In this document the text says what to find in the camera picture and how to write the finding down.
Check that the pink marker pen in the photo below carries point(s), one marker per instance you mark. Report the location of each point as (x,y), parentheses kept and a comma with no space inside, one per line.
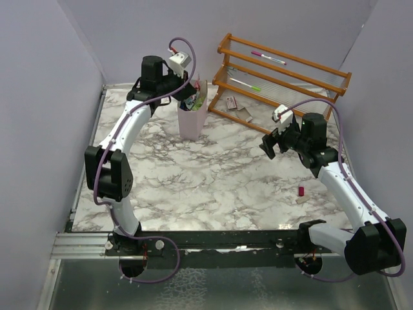
(258,54)

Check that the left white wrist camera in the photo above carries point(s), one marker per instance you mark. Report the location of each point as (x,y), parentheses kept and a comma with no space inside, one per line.
(178,61)

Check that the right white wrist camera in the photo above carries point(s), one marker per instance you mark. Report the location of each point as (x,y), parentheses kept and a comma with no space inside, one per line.
(283,117)

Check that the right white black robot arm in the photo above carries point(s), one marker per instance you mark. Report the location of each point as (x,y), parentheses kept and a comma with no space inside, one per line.
(376,241)

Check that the pink snack packet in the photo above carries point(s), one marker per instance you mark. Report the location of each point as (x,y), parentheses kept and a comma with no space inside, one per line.
(197,84)

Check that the small beige block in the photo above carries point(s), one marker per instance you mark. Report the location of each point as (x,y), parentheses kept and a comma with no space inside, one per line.
(302,199)

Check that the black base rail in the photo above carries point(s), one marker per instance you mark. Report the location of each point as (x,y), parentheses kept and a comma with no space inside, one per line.
(211,249)

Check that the small red white box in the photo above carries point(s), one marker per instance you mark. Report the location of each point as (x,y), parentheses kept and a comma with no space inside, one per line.
(231,103)

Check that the green snack packet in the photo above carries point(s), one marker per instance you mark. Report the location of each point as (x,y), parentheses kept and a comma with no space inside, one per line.
(198,103)

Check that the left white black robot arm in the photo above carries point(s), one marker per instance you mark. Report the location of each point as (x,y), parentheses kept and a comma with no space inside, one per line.
(108,172)

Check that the pink paper bag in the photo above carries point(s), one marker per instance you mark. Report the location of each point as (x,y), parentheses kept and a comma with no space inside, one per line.
(190,122)

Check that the aluminium frame rail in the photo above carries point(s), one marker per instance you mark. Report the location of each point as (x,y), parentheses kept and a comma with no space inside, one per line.
(78,246)

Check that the grey blue snack packet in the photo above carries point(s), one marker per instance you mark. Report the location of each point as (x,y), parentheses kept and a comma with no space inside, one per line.
(190,102)

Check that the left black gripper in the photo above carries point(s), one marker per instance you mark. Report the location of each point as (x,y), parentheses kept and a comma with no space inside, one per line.
(188,92)

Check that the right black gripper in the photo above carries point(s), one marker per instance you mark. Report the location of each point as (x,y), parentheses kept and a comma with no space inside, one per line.
(270,139)

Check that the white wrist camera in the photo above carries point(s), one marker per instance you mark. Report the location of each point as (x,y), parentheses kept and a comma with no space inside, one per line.
(283,117)
(178,61)

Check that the green tipped white pen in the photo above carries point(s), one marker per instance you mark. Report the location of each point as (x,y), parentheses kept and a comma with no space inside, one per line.
(255,88)

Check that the wooden shelf rack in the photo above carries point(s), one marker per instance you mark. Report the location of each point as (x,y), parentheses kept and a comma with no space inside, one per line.
(298,80)

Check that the small red cylinder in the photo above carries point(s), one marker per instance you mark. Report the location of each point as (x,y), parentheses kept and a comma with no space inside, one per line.
(301,190)

